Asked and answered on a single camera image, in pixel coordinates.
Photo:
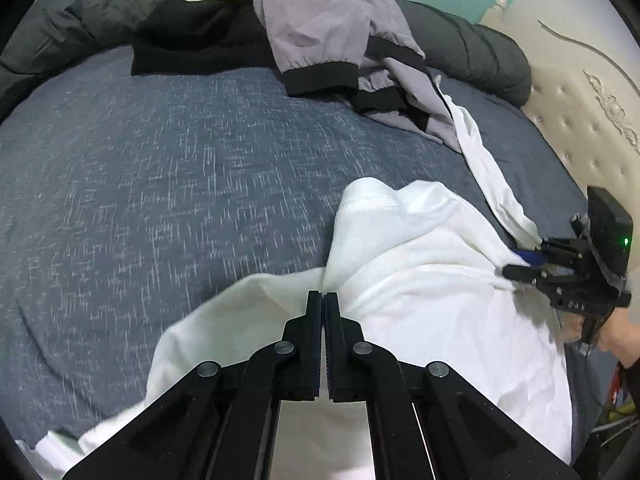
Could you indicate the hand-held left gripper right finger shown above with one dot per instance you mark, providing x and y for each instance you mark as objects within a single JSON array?
[{"x": 334, "y": 350}]

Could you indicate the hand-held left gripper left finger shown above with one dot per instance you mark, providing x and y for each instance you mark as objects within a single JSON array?
[{"x": 312, "y": 350}]

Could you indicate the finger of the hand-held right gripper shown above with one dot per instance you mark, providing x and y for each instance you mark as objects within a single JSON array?
[
  {"x": 530, "y": 274},
  {"x": 555, "y": 252}
]

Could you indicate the white long-sleeve shirt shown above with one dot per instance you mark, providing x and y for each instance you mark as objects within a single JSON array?
[{"x": 425, "y": 260}]

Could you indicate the person's right forearm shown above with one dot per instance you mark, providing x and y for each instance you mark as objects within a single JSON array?
[{"x": 632, "y": 385}]

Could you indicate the person's right hand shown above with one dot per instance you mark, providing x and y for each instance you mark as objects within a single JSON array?
[{"x": 622, "y": 332}]

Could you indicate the cream bed headboard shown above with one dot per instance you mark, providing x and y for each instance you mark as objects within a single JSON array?
[{"x": 575, "y": 110}]

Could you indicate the dark grey rolled duvet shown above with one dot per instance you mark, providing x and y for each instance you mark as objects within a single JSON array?
[{"x": 475, "y": 55}]

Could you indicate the bed with blue-grey sheet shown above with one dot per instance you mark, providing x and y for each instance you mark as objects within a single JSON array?
[{"x": 150, "y": 185}]

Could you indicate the black garment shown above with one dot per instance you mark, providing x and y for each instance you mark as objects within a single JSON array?
[{"x": 200, "y": 45}]

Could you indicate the grey jacket with black trim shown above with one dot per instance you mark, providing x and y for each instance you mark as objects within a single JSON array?
[{"x": 320, "y": 20}]

